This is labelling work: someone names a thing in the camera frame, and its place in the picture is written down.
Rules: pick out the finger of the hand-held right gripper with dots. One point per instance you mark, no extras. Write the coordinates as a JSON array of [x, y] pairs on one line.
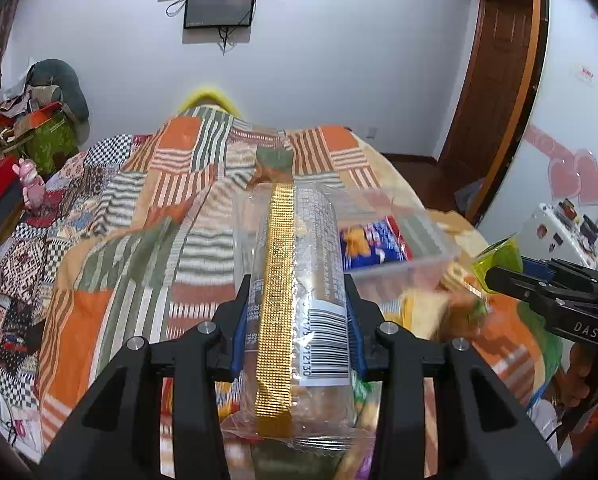
[[519, 287], [544, 267]]

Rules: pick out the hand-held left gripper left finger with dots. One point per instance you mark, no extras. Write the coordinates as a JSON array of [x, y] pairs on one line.
[[238, 341]]

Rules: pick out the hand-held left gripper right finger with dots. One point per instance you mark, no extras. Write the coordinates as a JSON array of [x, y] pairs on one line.
[[355, 340]]

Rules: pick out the clear snack packet gold strip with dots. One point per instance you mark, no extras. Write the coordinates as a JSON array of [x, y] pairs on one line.
[[299, 280]]

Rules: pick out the clear plastic container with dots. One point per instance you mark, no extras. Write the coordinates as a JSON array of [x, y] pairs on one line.
[[419, 240]]

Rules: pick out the person's right hand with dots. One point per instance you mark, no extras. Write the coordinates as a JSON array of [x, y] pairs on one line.
[[576, 375]]

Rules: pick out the white control box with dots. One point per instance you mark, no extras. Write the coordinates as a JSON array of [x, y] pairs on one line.
[[554, 230]]

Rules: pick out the green purple snack packet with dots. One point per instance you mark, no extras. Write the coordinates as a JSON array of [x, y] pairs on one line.
[[366, 410]]

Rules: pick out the yellow snack packet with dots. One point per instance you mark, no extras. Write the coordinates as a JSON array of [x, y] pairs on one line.
[[444, 310]]

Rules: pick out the blue snack packet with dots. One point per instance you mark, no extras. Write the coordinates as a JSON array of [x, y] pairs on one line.
[[374, 242]]

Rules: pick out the patchwork blanket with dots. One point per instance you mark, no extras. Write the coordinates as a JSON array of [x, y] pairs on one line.
[[144, 240]]

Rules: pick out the wooden door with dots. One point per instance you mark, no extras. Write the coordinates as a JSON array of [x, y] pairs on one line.
[[494, 70]]

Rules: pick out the yellow pillow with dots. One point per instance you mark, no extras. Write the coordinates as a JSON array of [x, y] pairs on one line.
[[206, 97]]

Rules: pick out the pink plush toy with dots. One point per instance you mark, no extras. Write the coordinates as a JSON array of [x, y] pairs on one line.
[[31, 182]]

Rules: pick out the pile of clothes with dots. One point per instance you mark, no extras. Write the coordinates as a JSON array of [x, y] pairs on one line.
[[54, 85]]

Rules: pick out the pink heart wall decoration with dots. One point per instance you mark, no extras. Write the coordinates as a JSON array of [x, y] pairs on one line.
[[576, 175]]

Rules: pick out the red wall sticker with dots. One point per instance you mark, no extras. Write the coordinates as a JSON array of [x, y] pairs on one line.
[[586, 73]]

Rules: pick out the wall socket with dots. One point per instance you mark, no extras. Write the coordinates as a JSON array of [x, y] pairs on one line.
[[370, 133]]

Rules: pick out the small black wall monitor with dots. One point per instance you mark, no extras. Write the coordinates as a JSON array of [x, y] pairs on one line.
[[220, 6]]

